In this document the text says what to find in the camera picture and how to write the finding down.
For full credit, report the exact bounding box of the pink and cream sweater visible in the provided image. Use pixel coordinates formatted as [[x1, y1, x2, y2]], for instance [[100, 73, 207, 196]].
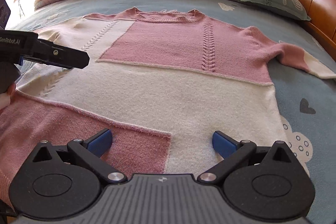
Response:
[[0, 6, 336, 204]]

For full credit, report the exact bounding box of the person's left hand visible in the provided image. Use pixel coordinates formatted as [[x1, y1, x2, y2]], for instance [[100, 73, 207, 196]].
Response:
[[0, 83, 16, 110]]

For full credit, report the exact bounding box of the teal floral bed sheet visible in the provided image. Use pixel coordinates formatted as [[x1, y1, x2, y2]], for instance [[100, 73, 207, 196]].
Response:
[[12, 0, 336, 224]]

